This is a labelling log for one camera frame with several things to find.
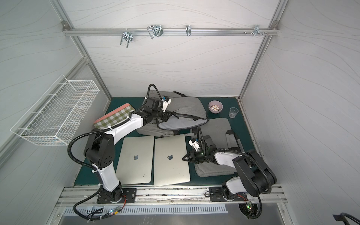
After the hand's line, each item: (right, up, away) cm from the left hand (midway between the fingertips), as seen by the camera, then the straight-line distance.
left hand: (172, 113), depth 90 cm
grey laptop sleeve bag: (+10, 0, +3) cm, 11 cm away
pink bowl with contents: (+33, +5, +21) cm, 40 cm away
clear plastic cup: (+46, +2, +17) cm, 50 cm away
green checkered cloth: (-41, -2, +18) cm, 45 cm away
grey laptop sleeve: (+31, -11, +7) cm, 33 cm away
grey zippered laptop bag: (-15, -11, +7) cm, 20 cm away
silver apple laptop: (-22, -32, -5) cm, 39 cm away
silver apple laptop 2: (-1, -33, -7) cm, 33 cm away
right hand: (+8, -28, -6) cm, 30 cm away
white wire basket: (-56, -2, -22) cm, 60 cm away
